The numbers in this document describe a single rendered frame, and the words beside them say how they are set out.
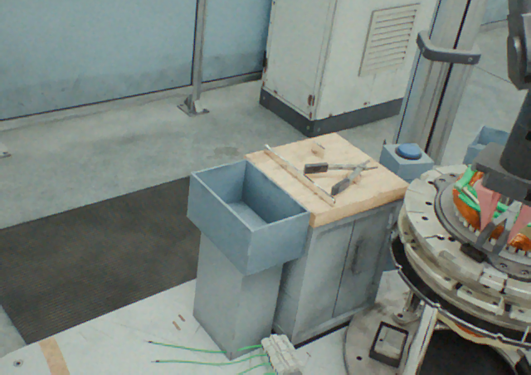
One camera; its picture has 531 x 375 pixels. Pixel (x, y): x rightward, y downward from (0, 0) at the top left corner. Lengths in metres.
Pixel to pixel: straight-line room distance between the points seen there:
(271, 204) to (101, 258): 1.53
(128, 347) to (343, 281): 0.37
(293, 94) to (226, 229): 2.51
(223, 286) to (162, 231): 1.60
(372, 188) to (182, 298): 0.40
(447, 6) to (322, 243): 0.55
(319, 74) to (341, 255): 2.24
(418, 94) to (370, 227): 0.39
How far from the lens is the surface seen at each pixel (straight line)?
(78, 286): 2.48
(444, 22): 1.43
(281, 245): 1.05
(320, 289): 1.18
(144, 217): 2.79
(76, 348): 1.21
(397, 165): 1.30
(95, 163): 3.13
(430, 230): 1.02
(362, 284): 1.26
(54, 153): 3.21
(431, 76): 1.45
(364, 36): 3.42
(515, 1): 0.79
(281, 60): 3.55
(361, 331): 1.27
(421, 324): 1.09
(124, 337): 1.23
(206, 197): 1.07
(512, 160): 0.85
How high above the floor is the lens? 1.65
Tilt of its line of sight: 32 degrees down
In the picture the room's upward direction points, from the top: 9 degrees clockwise
